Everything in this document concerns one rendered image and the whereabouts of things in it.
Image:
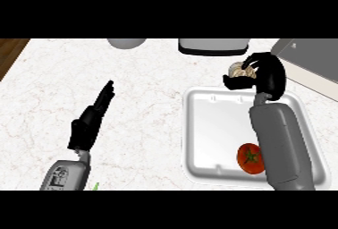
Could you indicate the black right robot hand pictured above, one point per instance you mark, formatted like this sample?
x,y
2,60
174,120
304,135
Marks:
x,y
272,75

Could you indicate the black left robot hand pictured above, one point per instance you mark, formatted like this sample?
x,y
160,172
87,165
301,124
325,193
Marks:
x,y
89,123

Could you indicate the cream frosted cupcake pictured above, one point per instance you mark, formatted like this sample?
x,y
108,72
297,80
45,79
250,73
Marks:
x,y
241,71

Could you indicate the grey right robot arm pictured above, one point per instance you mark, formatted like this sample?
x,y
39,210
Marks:
x,y
281,146

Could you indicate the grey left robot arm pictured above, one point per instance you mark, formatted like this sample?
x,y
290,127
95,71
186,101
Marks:
x,y
65,175

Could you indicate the white rectangular tray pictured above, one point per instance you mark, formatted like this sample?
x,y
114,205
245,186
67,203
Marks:
x,y
211,131

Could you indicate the grey flat appliance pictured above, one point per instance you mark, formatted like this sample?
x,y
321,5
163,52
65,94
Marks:
x,y
313,59

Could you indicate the white and black appliance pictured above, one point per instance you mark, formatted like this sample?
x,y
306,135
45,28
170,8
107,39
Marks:
x,y
213,46

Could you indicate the small green object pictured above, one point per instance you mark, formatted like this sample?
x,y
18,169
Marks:
x,y
95,187

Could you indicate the grey rounded bowl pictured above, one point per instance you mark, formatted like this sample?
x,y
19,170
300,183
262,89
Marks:
x,y
126,43

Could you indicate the red tomato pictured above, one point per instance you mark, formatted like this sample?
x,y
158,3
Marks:
x,y
250,158

